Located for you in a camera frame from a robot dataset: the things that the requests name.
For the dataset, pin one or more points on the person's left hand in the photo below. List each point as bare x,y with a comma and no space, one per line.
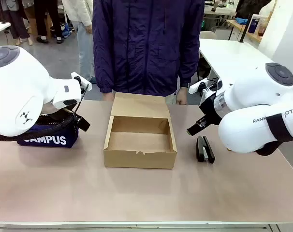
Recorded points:
182,96

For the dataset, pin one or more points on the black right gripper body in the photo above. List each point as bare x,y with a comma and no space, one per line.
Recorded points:
210,112

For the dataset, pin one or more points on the person in grey trousers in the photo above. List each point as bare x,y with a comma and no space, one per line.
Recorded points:
16,24

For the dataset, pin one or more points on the person's right hand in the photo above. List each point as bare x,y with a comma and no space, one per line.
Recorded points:
108,96

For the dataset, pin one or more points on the person in black trousers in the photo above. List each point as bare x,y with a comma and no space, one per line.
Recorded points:
43,19

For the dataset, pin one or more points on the wooden desk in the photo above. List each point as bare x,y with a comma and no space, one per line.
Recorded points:
233,24

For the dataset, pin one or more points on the person in white jacket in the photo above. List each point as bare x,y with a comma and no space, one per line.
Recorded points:
84,48

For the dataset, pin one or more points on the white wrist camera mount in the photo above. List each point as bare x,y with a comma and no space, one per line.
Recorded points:
194,88
86,86

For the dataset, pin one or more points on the blue cloth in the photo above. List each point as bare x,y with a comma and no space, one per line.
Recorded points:
241,21

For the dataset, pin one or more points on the black stand post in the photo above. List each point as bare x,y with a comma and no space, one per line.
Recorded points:
244,31

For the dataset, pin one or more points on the amber drink bottle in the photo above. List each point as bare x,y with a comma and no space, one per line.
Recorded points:
262,29

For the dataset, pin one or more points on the navy sleeved left forearm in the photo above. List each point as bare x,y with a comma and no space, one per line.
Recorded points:
188,67

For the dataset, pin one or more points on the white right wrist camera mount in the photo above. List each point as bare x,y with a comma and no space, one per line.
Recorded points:
194,88

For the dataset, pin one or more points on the large white table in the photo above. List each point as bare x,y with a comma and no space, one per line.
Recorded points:
233,58

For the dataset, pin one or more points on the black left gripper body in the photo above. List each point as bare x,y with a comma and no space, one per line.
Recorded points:
59,112

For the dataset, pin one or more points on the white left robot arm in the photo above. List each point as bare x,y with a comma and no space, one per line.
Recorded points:
16,84

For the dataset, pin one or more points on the person in navy jacket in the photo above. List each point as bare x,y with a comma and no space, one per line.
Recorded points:
146,48

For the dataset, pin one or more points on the navy CAMPUS print bag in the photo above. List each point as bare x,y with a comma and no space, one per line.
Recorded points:
47,141

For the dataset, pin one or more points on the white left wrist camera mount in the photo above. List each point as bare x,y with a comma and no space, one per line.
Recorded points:
86,86

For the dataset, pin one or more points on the black stapler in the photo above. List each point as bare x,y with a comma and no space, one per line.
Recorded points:
200,149

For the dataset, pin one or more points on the brown cardboard box with lid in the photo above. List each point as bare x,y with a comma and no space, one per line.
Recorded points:
139,157

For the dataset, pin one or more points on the blue bottle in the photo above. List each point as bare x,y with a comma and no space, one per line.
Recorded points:
253,25

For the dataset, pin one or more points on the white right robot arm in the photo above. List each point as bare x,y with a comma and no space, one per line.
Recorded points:
245,130

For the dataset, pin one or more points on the beige chair back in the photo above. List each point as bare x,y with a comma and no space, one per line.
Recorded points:
208,35

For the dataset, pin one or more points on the navy sleeved right forearm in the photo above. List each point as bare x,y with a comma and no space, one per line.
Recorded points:
101,72

